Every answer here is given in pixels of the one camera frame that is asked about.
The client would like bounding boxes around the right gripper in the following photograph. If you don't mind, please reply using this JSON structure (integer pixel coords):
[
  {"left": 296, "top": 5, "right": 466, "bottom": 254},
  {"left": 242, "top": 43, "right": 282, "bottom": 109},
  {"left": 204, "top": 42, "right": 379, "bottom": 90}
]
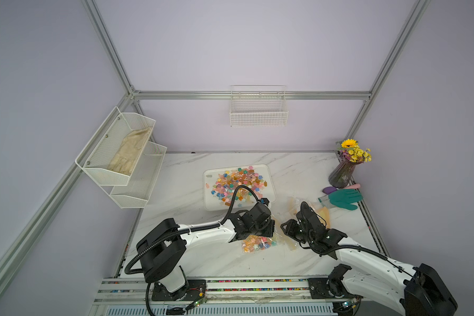
[{"left": 280, "top": 218, "right": 314, "bottom": 243}]

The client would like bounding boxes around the large ziploc bag of candies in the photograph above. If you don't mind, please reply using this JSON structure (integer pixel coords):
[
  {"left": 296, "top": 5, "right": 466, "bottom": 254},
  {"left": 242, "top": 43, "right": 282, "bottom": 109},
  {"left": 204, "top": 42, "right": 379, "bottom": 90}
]
[{"left": 242, "top": 235, "right": 278, "bottom": 254}]

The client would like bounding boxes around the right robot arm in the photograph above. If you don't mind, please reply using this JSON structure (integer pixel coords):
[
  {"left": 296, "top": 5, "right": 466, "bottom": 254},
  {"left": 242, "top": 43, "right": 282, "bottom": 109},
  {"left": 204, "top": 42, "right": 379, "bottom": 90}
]
[{"left": 280, "top": 201, "right": 458, "bottom": 315}]

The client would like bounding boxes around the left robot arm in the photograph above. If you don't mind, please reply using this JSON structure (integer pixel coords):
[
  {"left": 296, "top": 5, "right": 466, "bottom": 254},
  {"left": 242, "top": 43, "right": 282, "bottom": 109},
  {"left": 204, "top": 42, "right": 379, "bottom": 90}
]
[{"left": 125, "top": 198, "right": 275, "bottom": 297}]

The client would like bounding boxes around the poured candies pile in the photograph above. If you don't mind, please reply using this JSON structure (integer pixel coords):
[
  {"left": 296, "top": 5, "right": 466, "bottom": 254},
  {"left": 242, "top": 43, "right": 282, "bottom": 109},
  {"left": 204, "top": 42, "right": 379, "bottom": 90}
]
[{"left": 207, "top": 165, "right": 269, "bottom": 208}]

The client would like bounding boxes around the purple pink object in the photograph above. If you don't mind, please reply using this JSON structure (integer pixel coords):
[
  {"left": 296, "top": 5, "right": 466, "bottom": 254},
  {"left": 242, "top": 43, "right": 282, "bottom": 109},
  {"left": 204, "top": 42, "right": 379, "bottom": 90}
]
[{"left": 322, "top": 183, "right": 361, "bottom": 195}]

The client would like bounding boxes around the green rubber glove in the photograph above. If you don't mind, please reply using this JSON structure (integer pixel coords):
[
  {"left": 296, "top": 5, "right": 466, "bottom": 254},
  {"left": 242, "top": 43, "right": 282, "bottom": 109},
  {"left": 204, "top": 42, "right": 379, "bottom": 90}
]
[{"left": 318, "top": 189, "right": 363, "bottom": 211}]

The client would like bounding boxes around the white plastic tray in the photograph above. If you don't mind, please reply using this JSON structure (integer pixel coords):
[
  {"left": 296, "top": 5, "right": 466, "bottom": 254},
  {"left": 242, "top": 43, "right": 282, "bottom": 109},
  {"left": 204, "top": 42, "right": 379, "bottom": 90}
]
[{"left": 203, "top": 164, "right": 277, "bottom": 212}]

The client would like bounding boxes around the dark glass vase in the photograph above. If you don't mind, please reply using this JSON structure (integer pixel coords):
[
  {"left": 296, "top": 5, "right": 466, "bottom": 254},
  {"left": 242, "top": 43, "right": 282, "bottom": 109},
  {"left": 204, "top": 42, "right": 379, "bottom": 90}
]
[{"left": 329, "top": 159, "right": 358, "bottom": 188}]

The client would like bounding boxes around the yellow flower bouquet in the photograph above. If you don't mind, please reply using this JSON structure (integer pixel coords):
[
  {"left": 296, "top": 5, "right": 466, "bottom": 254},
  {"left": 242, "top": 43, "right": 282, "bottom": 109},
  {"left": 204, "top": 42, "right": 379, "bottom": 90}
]
[{"left": 338, "top": 138, "right": 372, "bottom": 164}]

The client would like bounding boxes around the lower white mesh shelf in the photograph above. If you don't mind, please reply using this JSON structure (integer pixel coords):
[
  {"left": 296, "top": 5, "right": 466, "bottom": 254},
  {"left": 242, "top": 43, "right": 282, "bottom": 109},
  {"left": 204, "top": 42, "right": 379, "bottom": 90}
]
[{"left": 110, "top": 142, "right": 167, "bottom": 209}]

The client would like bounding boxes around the white mesh shelf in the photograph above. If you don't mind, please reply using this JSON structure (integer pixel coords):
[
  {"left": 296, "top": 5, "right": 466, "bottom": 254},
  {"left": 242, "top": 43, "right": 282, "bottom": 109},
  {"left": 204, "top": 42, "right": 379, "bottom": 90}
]
[
  {"left": 75, "top": 108, "right": 156, "bottom": 186},
  {"left": 110, "top": 142, "right": 167, "bottom": 209}
]

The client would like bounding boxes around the beige cloth glove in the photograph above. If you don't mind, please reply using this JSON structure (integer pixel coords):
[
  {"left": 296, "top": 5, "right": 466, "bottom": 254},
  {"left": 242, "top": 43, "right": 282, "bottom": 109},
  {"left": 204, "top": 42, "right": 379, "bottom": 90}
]
[{"left": 107, "top": 127, "right": 153, "bottom": 176}]

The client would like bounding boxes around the upper white mesh shelf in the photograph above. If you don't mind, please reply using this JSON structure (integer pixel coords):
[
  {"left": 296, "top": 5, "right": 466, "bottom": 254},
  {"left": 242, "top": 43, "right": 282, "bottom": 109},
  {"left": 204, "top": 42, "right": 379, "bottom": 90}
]
[{"left": 75, "top": 108, "right": 156, "bottom": 186}]

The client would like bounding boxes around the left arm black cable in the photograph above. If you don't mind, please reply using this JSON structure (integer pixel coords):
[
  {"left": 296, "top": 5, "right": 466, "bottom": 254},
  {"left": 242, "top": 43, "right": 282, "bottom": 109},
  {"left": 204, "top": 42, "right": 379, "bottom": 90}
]
[{"left": 124, "top": 184, "right": 261, "bottom": 316}]

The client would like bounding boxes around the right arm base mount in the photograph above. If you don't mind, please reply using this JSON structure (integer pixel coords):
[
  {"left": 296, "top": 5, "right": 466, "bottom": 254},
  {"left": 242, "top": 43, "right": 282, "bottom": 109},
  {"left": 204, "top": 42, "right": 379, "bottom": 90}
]
[{"left": 308, "top": 263, "right": 357, "bottom": 300}]

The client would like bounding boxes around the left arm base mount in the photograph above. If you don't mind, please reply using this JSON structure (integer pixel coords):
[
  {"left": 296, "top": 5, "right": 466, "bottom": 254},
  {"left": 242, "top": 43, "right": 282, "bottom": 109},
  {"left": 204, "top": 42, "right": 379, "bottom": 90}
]
[{"left": 148, "top": 279, "right": 207, "bottom": 302}]

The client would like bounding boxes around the white wire wall basket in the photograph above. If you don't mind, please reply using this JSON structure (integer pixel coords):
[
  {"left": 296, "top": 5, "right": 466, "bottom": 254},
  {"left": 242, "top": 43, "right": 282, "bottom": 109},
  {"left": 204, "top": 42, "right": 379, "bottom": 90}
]
[{"left": 230, "top": 85, "right": 289, "bottom": 128}]

